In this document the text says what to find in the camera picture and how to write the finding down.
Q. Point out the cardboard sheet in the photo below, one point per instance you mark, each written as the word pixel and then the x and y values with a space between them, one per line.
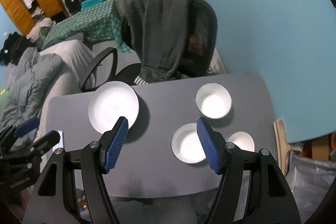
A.
pixel 279 140

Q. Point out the beige bed sheet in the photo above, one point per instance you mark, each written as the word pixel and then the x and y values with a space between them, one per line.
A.
pixel 73 56

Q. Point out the white ribbed bowl black rim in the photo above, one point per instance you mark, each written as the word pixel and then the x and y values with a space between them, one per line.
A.
pixel 214 106
pixel 186 146
pixel 242 141

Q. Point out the blue plastic crate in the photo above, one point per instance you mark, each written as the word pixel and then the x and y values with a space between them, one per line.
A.
pixel 92 2

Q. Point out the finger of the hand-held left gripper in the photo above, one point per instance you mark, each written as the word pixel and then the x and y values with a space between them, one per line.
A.
pixel 27 126
pixel 46 141

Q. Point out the green checkered tablecloth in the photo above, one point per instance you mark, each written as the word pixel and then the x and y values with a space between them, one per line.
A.
pixel 86 23

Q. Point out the black clothes pile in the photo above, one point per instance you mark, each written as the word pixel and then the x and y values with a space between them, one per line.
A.
pixel 11 48

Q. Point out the white plate with black rim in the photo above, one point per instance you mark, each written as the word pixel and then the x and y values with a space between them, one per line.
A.
pixel 113 106

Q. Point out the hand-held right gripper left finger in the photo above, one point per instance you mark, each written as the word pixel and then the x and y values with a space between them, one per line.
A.
pixel 115 145

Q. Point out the grey duvet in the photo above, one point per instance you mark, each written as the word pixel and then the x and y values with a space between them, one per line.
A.
pixel 31 82

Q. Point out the grey woven bag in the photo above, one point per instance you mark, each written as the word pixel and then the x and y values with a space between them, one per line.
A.
pixel 309 174

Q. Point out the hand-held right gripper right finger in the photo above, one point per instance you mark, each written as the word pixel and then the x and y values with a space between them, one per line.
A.
pixel 208 146

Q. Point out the black mesh office chair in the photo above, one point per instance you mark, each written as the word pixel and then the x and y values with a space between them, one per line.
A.
pixel 202 29

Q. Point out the dark grey fleece robe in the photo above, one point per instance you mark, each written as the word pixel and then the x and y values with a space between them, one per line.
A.
pixel 157 29

